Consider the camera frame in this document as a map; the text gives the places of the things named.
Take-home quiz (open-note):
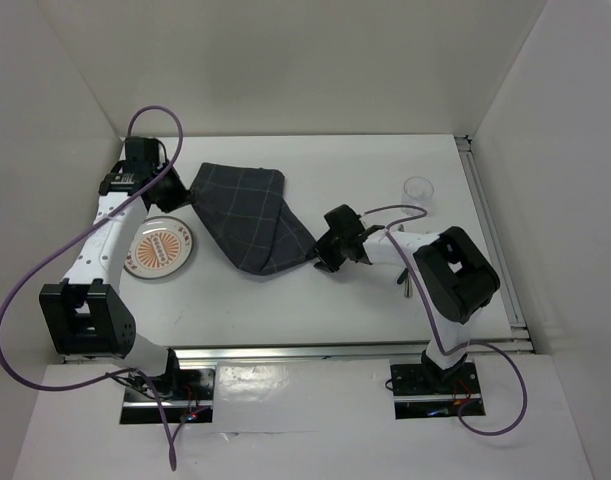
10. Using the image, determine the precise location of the clear drinking glass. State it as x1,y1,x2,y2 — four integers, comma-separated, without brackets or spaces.
401,176,434,216

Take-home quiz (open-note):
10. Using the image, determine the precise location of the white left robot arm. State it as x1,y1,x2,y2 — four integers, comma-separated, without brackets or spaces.
39,136,190,399

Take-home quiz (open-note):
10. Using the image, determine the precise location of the aluminium rail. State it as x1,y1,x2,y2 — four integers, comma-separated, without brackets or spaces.
454,136,535,353
63,339,534,364

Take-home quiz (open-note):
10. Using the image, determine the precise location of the aluminium front rail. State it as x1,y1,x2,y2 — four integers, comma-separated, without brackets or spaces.
63,339,534,364

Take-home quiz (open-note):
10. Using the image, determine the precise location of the orange sunburst patterned plate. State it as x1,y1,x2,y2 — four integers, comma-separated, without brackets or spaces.
123,216,195,280

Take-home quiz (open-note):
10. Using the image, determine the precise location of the aluminium right side rail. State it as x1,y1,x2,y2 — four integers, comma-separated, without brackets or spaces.
454,136,535,353

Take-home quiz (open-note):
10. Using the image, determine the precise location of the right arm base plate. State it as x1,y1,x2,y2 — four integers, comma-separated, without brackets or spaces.
385,361,486,420

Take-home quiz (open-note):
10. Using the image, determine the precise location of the dark checked cloth placemat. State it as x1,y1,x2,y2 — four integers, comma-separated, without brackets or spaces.
190,162,315,276

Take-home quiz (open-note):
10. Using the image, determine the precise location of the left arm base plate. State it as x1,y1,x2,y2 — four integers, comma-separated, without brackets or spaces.
117,366,216,425

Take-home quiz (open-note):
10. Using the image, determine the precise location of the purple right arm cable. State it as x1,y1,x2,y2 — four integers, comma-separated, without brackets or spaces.
359,204,529,437

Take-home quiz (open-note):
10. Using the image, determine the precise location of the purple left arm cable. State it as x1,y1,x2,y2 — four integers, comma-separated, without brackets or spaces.
0,105,184,472

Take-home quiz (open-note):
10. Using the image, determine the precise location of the green handled gold fork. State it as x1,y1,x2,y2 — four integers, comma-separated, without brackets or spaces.
396,268,409,285

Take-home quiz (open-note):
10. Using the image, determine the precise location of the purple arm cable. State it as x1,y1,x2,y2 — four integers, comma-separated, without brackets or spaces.
359,204,529,437
0,105,184,472

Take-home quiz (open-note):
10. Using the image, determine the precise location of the striped handled knife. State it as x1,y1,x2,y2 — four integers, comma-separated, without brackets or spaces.
402,271,414,299

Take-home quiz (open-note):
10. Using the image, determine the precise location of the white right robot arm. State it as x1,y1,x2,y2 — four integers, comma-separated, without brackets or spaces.
308,205,500,392

